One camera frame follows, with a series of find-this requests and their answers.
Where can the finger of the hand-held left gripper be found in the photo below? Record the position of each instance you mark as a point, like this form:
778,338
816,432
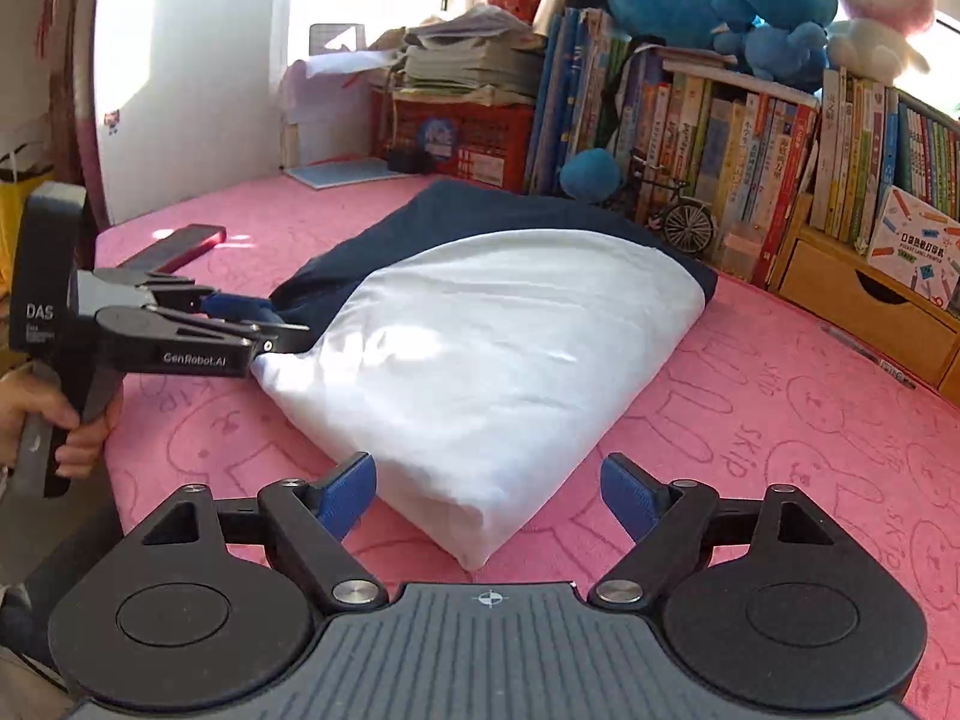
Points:
187,356
236,307

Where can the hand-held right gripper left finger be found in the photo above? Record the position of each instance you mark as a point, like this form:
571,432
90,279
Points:
345,495

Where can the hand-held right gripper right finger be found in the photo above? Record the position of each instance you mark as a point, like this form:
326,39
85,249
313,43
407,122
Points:
630,495

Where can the white and navy jacket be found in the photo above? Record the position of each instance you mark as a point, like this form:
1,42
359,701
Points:
487,360

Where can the person's left hand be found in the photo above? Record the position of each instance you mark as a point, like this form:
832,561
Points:
37,401

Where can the yellow bag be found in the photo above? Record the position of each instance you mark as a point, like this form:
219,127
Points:
13,225

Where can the red and black flat case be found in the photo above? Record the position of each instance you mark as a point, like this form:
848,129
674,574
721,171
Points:
180,247

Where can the pink rabbit-print blanket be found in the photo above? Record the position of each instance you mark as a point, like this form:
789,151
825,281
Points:
750,427

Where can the light blue notebook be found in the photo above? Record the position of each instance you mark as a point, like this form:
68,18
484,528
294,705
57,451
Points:
337,174

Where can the white storage box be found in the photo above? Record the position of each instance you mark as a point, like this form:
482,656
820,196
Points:
330,112

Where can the small black box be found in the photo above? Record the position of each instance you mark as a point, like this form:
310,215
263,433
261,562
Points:
409,161

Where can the dark grey cloth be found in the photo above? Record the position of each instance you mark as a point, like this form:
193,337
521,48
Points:
52,555

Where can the miniature black bicycle model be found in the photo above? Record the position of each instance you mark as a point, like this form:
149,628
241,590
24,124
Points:
686,225

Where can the grey pen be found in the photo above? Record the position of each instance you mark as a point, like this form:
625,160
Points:
870,354

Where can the wooden drawer organizer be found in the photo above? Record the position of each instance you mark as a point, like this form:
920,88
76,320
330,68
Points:
832,285

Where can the red plastic crate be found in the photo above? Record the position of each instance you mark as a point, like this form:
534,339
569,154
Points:
480,139

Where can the blue plush ball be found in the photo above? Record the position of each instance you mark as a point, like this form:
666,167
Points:
589,174

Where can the stack of papers and workbooks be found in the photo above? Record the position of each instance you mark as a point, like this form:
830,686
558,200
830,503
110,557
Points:
472,56

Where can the row of colourful picture books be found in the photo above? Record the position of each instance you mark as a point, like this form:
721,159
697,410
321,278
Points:
735,157

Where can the white pencil-print box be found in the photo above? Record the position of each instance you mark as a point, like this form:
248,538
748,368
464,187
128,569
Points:
915,240

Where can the row of tall blue books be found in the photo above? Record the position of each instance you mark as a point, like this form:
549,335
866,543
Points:
570,82

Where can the row of green-spined books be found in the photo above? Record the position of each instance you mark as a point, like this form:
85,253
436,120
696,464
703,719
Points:
862,150

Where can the pink and white bunny plush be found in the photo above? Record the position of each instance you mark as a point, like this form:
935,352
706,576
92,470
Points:
881,7

